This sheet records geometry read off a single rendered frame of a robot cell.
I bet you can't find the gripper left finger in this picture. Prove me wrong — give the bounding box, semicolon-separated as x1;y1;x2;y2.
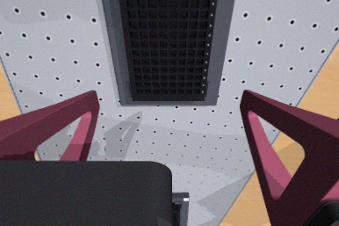
0;91;100;161

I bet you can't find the black well plate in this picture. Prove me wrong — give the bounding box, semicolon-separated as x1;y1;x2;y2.
119;0;217;101
172;202;180;226

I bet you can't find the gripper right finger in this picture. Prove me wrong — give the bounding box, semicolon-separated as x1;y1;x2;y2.
240;90;339;226

